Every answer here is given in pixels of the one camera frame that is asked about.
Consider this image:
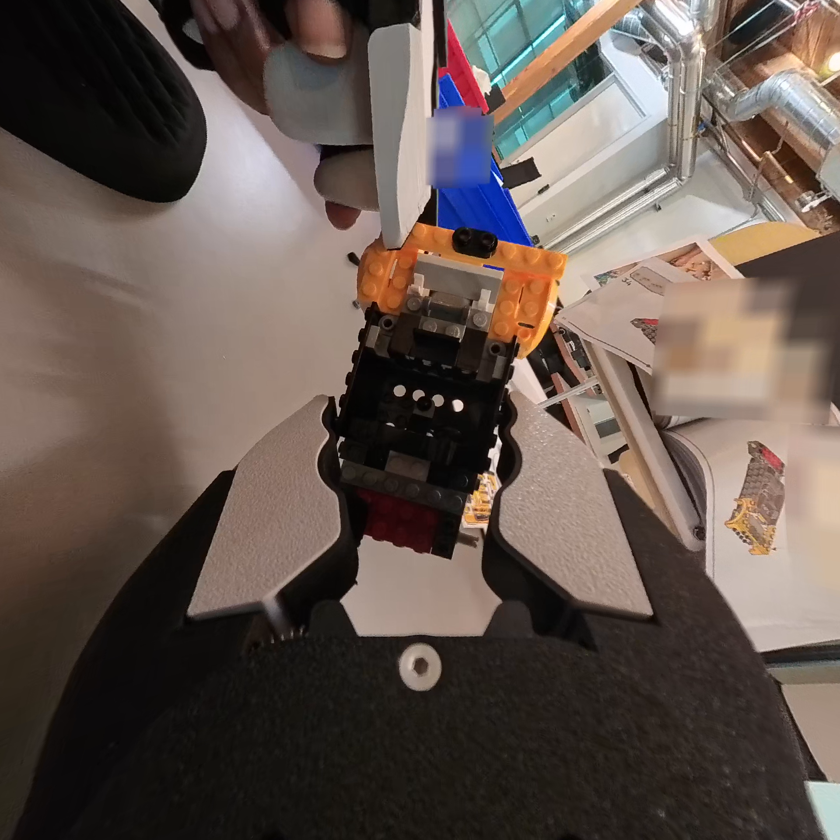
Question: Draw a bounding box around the person's left hand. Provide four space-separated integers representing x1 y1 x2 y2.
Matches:
157 0 363 232

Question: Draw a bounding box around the red storage bin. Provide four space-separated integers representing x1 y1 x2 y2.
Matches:
436 18 475 89

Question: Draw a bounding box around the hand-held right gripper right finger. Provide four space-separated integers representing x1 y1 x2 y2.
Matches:
481 392 656 621

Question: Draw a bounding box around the silver ventilation duct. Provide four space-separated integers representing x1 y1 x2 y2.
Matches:
610 0 840 198

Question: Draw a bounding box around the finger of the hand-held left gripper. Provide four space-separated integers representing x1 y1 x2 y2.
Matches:
367 25 439 250

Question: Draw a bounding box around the lego instruction booklet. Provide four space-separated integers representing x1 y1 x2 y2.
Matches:
556 239 840 652

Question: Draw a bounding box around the blue storage bin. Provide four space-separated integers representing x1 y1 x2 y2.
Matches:
433 72 534 245

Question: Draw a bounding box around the black orange lego car chassis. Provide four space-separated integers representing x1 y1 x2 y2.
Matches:
338 223 569 560

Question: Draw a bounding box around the dark grey panel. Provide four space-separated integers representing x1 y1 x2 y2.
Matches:
742 246 840 290

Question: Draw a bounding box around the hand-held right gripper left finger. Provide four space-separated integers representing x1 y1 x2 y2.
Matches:
187 394 362 626

